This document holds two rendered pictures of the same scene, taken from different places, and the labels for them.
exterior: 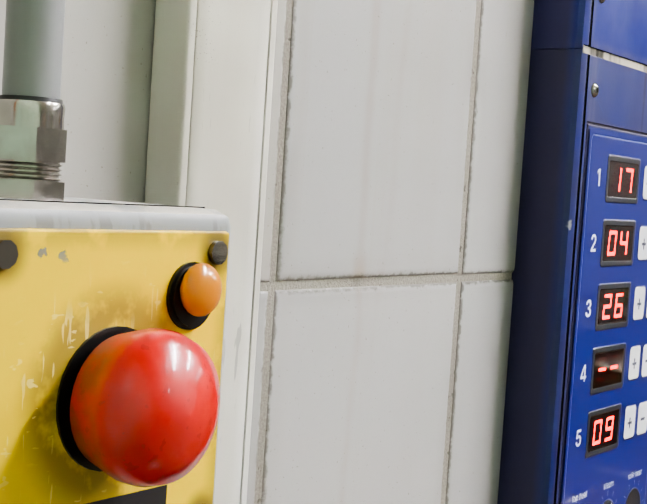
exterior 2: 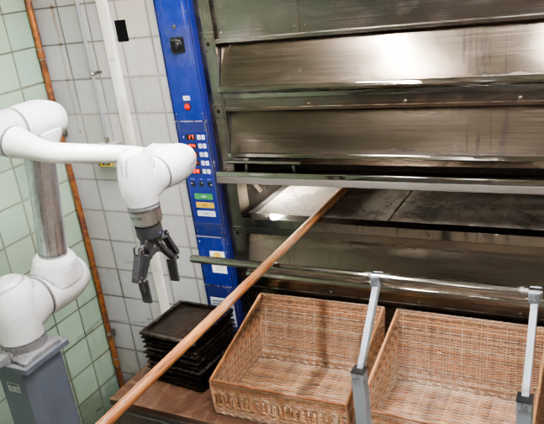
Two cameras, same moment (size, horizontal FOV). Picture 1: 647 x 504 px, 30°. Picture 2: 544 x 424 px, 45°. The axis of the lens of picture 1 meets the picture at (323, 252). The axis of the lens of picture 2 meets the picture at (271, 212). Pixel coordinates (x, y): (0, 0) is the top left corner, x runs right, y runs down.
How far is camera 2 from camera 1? 2.96 m
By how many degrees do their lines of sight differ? 83
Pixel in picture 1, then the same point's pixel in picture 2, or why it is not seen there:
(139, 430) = not seen: hidden behind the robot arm
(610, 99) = (183, 126)
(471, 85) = (167, 125)
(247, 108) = (129, 134)
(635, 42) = (187, 118)
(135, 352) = not seen: hidden behind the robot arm
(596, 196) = (183, 140)
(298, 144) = (142, 135)
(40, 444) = not seen: hidden behind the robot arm
